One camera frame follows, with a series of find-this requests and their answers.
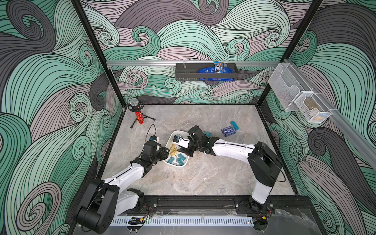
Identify white slotted cable duct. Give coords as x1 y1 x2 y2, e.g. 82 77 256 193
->
110 216 255 227

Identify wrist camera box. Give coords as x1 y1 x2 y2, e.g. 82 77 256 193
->
173 135 190 148
150 135 160 143

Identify teal small box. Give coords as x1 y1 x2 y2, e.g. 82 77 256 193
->
230 121 239 131

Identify black wall shelf basket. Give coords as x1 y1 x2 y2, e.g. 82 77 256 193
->
175 63 239 82

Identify black vertical frame post left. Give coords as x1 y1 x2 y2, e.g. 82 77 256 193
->
71 0 126 108

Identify teal binder clip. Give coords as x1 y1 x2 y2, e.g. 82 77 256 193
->
204 131 212 138

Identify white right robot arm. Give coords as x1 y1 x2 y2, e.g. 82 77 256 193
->
174 125 283 214

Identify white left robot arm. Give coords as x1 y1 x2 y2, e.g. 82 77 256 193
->
74 140 169 234

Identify black vertical frame post right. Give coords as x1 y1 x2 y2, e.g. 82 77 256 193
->
257 0 324 105

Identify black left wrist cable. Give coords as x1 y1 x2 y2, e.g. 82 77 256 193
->
141 124 157 147

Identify black vertical frame post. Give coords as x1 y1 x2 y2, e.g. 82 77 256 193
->
71 0 126 108
257 0 324 105

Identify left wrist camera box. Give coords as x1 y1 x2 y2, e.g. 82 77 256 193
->
150 135 160 143

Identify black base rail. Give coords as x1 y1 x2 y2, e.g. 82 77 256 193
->
141 195 313 215

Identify clear plastic wall bin small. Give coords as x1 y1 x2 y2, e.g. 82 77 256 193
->
294 92 333 123

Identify aluminium rail back wall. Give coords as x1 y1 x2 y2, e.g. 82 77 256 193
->
106 60 279 67

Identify white plastic storage tray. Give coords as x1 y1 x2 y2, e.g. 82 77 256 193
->
163 130 190 168

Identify red sequin microphone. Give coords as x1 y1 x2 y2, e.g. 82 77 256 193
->
128 98 145 124

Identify aluminium rail right wall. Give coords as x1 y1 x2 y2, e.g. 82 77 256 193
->
284 59 376 169

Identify blue snack packet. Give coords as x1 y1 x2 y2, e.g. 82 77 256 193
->
214 61 224 73

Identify aluminium rail wall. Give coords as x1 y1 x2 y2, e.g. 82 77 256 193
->
284 59 376 169
106 60 279 67

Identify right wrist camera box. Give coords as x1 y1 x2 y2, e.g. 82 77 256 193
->
173 135 190 148

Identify clear plastic wall bin large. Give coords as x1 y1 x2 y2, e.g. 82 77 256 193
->
268 63 309 112

